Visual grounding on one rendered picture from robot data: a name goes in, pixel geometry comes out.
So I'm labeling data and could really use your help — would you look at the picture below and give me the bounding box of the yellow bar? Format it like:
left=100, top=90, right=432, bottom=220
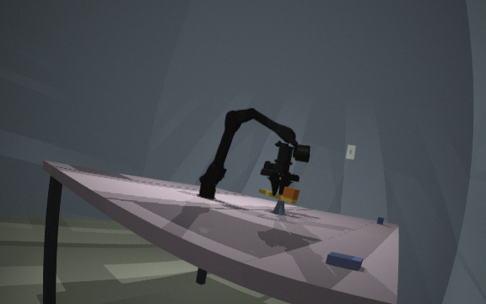
left=259, top=187, right=300, bottom=204

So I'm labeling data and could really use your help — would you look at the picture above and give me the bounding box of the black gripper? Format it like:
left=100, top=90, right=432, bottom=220
left=261, top=157, right=300, bottom=196

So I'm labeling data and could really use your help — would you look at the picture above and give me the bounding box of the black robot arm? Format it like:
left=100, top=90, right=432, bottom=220
left=197, top=108, right=310, bottom=199

